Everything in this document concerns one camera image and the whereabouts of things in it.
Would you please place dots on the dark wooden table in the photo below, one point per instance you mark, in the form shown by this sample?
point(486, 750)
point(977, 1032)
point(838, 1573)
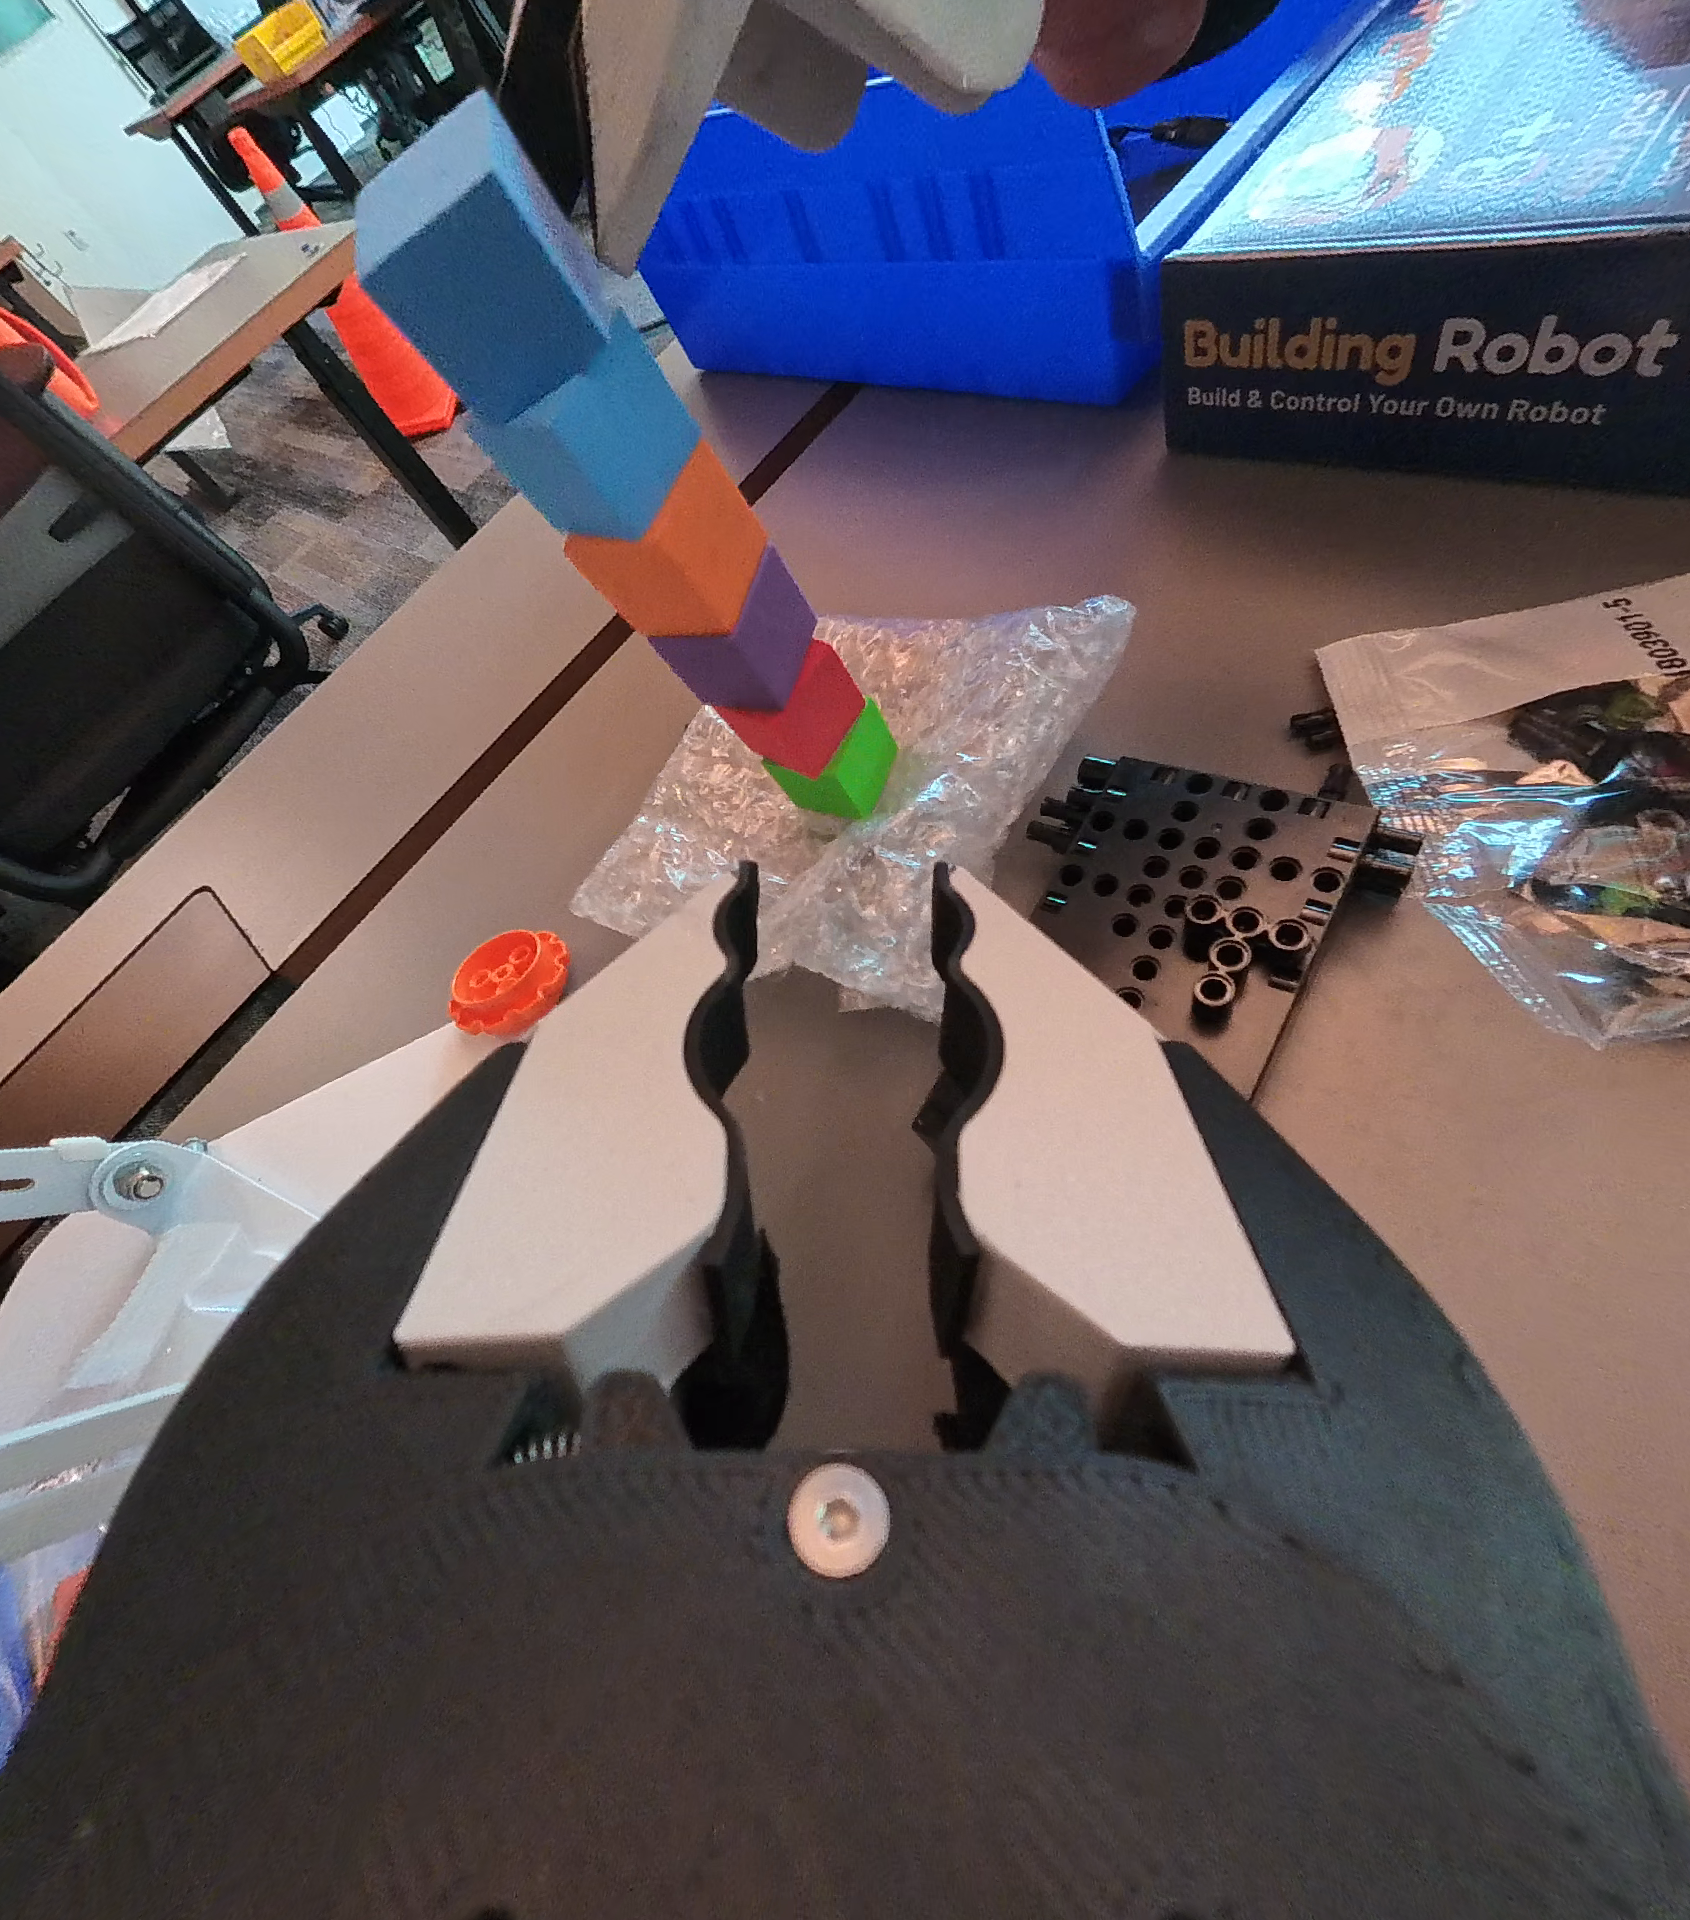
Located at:
point(209, 105)

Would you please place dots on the orange traffic cone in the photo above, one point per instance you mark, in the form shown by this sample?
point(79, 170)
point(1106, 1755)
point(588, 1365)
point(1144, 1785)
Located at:
point(394, 352)

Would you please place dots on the black perforated plastic block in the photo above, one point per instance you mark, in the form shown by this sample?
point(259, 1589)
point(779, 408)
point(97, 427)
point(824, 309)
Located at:
point(1333, 885)

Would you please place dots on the purple wooden cube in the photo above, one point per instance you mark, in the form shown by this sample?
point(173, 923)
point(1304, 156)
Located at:
point(748, 652)

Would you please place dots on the blue plastic storage bin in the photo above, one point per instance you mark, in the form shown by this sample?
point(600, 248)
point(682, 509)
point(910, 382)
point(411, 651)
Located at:
point(905, 270)

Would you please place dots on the red wooden cube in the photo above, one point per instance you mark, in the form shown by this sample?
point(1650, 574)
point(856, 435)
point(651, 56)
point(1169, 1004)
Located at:
point(808, 720)

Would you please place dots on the light wooden side table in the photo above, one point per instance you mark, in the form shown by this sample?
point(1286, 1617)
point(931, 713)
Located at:
point(290, 278)

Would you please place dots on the small black plastic pin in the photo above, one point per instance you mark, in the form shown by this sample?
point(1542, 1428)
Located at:
point(1319, 729)

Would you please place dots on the orange wooden cube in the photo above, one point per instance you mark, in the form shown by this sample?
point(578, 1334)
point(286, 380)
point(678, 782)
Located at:
point(681, 571)

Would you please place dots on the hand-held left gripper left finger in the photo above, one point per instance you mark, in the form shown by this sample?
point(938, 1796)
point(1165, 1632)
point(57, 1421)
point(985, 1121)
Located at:
point(561, 1201)

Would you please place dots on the black office chair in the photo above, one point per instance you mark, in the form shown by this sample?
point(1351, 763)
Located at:
point(65, 704)

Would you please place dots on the clear plastic sheet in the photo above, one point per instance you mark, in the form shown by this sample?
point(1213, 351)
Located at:
point(162, 300)

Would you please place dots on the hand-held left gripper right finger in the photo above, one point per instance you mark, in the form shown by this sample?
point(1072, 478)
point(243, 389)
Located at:
point(1115, 1201)

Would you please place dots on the person's right hand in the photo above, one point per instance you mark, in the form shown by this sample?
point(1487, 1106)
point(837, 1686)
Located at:
point(1115, 52)

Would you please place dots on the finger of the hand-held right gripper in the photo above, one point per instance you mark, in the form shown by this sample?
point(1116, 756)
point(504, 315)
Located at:
point(545, 90)
point(658, 105)

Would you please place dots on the green wooden cube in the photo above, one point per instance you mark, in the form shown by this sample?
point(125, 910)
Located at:
point(838, 772)

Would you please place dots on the blue wooden cube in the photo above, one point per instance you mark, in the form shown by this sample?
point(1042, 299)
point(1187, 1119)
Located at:
point(485, 285)
point(605, 450)

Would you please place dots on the clear bubble wrap sheet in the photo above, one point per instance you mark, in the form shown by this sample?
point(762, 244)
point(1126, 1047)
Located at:
point(995, 674)

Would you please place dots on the dark blue cardboard kit box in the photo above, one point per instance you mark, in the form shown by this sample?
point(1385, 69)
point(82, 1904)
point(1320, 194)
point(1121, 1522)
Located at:
point(1535, 150)

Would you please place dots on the yellow plastic bin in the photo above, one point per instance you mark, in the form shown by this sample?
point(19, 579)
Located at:
point(278, 45)

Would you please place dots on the small orange plastic wheel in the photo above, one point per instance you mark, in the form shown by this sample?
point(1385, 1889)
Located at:
point(502, 982)

